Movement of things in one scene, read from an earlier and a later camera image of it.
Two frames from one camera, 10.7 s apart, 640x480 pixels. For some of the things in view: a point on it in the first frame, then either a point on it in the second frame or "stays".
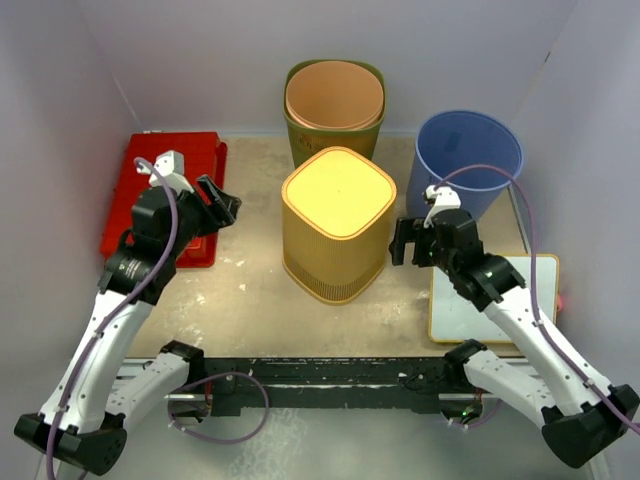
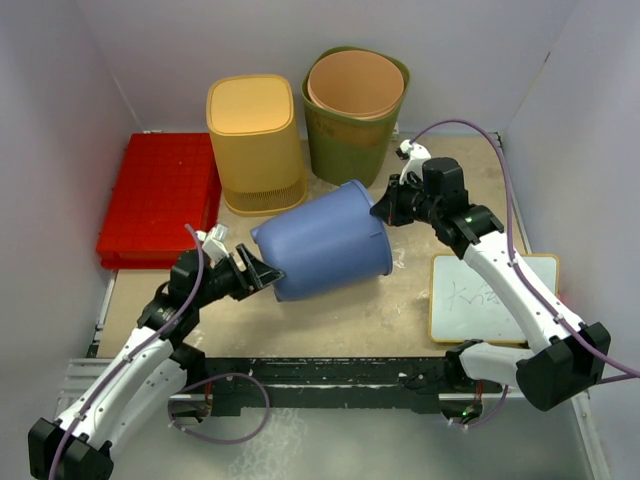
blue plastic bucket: x=449 y=142 -> x=325 y=244
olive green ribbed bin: x=305 y=139 -> x=373 y=137
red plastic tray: x=204 y=155 stays
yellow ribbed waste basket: x=338 y=208 -> x=253 y=125
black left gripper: x=218 y=199 -> x=262 y=273
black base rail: x=330 y=386 stays
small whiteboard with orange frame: x=455 y=318 stays
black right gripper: x=405 y=232 -> x=388 y=209
